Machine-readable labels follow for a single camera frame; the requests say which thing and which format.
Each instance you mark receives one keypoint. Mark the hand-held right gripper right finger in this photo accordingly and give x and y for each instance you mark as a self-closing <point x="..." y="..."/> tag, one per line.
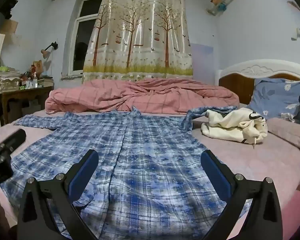
<point x="215" y="172"/>

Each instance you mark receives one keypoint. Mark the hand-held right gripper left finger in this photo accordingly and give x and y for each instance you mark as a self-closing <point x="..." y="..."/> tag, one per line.
<point x="83" y="175"/>

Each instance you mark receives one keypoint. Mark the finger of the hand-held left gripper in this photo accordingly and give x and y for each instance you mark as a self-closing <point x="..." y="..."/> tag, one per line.
<point x="13" y="140"/>

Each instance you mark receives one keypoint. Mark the blue plaid shirt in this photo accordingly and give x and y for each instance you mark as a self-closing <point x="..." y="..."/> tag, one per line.
<point x="145" y="167"/>

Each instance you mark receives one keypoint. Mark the white storage box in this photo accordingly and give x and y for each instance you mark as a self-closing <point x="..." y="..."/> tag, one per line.
<point x="32" y="107"/>

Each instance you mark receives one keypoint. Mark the cream hoodie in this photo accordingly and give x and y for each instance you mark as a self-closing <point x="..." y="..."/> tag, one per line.
<point x="227" y="127"/>

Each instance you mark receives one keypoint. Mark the wooden desk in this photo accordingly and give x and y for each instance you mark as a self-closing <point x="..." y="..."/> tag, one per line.
<point x="25" y="92"/>

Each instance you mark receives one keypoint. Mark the stack of papers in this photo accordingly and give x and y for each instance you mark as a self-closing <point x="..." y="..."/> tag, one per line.
<point x="8" y="78"/>

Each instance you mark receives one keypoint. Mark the clear plastic bottle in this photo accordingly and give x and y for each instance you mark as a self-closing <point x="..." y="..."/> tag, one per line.
<point x="35" y="81"/>

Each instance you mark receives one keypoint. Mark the stack of books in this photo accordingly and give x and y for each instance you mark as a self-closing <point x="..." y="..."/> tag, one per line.
<point x="46" y="82"/>

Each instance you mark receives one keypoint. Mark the brown paper bag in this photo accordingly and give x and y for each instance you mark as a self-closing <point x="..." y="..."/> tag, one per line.
<point x="37" y="67"/>

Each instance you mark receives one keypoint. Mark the pink pillow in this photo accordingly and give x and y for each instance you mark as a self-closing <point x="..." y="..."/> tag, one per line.
<point x="287" y="130"/>

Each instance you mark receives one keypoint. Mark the clip desk lamp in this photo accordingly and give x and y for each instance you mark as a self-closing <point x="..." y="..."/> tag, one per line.
<point x="44" y="52"/>

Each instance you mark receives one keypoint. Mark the blue floral pillow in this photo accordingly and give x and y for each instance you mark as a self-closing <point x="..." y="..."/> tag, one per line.
<point x="272" y="95"/>

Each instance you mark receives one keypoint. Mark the pink checked quilt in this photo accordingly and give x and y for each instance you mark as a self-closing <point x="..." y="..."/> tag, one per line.
<point x="140" y="95"/>

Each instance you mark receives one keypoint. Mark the cardboard box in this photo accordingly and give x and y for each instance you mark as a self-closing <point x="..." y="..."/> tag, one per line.
<point x="8" y="27"/>

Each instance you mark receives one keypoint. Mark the white and wooden headboard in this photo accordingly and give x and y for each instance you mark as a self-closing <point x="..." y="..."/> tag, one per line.
<point x="255" y="68"/>

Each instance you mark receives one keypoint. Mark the dark bag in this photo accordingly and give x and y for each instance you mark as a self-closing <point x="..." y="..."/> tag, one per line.
<point x="8" y="7"/>

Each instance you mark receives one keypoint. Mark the tree print curtain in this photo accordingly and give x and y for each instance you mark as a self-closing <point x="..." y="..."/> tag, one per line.
<point x="140" y="30"/>

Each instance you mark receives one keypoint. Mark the hanging doll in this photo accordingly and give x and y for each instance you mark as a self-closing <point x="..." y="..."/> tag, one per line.
<point x="218" y="1"/>

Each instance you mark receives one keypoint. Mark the white frame window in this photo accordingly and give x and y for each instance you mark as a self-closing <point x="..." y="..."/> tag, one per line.
<point x="82" y="35"/>

